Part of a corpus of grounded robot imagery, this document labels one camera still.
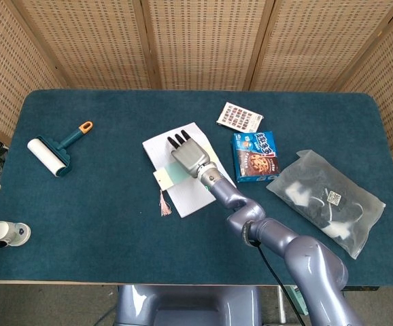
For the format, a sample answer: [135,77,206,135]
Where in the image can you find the translucent plastic bag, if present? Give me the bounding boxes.
[266,149,386,260]

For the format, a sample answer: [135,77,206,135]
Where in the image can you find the teal table cloth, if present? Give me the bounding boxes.
[0,88,393,287]

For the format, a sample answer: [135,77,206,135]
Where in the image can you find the small patterned card pack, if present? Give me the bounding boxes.
[216,101,264,134]

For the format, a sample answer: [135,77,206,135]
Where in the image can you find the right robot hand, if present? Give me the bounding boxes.
[167,129,213,179]

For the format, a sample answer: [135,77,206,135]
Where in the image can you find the white table leg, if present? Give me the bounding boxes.
[276,285,288,323]

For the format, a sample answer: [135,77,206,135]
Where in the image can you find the cream and teal bookmark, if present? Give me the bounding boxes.
[152,144,214,217]

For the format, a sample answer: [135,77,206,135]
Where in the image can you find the woven rattan folding screen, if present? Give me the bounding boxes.
[0,0,393,218]

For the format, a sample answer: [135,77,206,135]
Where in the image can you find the blue-grey robot torso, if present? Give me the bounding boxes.
[114,284,262,326]

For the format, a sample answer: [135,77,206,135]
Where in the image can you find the blue cookie box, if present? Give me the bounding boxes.
[230,130,281,184]

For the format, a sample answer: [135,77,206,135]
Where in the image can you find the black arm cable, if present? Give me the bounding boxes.
[247,237,306,326]

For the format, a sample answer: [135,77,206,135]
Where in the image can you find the open lined notebook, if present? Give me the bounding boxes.
[141,122,237,219]

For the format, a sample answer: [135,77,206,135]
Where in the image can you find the teal lint roller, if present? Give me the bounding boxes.
[27,121,94,178]

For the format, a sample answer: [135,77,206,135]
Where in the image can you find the pale green device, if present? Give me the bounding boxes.
[286,287,309,315]

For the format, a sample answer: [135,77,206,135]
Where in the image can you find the white paper cup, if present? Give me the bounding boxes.
[0,221,31,247]

